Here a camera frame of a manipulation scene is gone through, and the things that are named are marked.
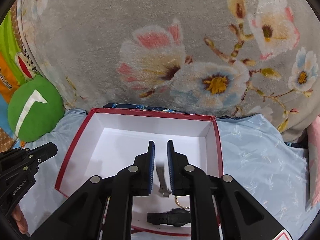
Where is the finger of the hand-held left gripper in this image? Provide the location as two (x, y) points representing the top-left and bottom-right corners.
(0, 147), (34, 168)
(0, 142), (58, 180)

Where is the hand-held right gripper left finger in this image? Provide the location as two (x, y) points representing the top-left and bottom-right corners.
(30, 140), (156, 240)

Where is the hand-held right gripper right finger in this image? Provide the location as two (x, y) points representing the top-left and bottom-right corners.
(167, 139), (294, 240)

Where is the gold chain bracelet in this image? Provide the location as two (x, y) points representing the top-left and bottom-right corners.
(174, 195), (189, 210)

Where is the red cardboard box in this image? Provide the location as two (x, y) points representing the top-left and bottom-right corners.
(54, 107), (224, 238)

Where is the black wristwatch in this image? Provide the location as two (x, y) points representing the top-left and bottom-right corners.
(147, 208), (192, 228)

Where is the person's left hand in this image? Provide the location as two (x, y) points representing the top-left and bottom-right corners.
(11, 204), (29, 235)

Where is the green round cushion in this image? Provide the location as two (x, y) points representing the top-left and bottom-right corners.
(7, 75), (65, 142)

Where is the dark blue printed cloth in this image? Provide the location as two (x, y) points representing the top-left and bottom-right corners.
(103, 102), (180, 113)

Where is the light blue palm-print cloth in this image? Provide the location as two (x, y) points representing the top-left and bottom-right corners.
(15, 109), (313, 240)

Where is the grey floral blanket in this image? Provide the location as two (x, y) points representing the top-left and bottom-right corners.
(20, 0), (320, 143)

